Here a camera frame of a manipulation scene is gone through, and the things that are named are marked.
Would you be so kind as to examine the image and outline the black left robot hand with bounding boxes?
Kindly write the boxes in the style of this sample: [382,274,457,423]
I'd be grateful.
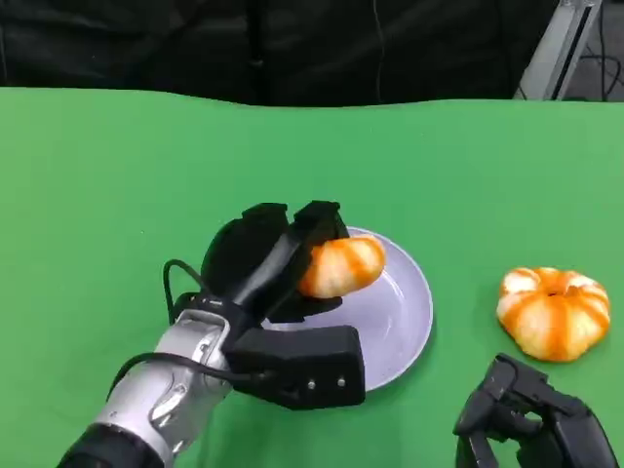
[199,199,350,326]

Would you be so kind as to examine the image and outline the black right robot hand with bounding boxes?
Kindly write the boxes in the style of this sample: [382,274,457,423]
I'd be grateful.
[452,353,621,468]

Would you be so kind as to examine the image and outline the orange and white bread roll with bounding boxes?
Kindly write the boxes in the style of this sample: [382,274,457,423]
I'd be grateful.
[296,234,387,299]
[496,266,612,363]

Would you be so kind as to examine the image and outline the lilac plate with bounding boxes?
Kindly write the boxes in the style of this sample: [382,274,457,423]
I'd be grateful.
[260,225,435,394]

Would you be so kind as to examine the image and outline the green table cloth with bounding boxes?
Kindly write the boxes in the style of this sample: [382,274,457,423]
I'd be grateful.
[0,86,624,468]

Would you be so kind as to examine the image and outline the black backdrop curtain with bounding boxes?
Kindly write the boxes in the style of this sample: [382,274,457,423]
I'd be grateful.
[0,0,562,108]

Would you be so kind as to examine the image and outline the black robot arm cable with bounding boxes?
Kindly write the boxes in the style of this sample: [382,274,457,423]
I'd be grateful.
[163,258,209,327]
[109,351,274,399]

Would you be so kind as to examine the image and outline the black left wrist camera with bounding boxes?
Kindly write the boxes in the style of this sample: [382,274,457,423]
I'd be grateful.
[224,325,367,410]

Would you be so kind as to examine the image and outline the black floor cable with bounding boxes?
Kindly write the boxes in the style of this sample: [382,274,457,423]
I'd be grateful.
[578,46,624,102]

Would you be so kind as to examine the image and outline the aluminium frame post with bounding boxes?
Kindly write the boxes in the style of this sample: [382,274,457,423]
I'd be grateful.
[512,0,608,101]

